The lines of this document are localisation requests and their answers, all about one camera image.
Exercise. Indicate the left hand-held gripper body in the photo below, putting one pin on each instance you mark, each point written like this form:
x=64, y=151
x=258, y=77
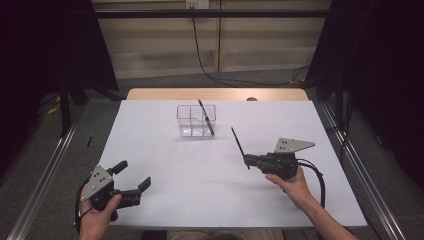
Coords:
x=98, y=186

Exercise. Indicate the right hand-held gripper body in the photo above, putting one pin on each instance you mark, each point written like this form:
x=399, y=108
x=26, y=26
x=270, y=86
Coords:
x=281, y=165

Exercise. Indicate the thin black makeup pencil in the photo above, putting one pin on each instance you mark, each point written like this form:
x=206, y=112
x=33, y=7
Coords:
x=237, y=141

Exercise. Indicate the clear plastic organizer box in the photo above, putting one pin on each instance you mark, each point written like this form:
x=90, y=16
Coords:
x=190, y=121

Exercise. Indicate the person's right hand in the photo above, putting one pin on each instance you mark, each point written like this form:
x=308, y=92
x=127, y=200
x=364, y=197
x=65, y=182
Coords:
x=296, y=190

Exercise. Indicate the person's left hand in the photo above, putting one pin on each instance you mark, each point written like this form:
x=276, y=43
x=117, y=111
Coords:
x=93, y=221

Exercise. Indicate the small black stick on floor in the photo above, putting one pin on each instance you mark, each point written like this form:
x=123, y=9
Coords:
x=89, y=142

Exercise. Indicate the white table sheet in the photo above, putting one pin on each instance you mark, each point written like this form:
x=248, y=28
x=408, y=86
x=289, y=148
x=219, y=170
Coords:
x=186, y=173

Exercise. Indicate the round table grommet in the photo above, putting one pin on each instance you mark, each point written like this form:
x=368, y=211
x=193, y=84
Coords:
x=251, y=98

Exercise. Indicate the yellow item on floor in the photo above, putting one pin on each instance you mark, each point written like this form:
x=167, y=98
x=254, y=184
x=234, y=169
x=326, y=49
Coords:
x=53, y=109

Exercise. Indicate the black curtain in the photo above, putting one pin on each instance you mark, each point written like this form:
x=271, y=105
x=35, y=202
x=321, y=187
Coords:
x=40, y=50
x=383, y=66

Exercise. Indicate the aluminium floor rail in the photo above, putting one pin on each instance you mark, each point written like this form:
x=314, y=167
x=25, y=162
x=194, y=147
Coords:
x=43, y=176
x=363, y=173

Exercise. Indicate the black stand post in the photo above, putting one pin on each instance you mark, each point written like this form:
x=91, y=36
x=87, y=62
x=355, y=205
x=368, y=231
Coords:
x=65, y=110

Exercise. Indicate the black horizontal frame bar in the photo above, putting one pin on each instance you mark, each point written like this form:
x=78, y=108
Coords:
x=213, y=13

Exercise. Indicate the white wall socket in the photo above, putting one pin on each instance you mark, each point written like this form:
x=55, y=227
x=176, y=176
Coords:
x=197, y=4

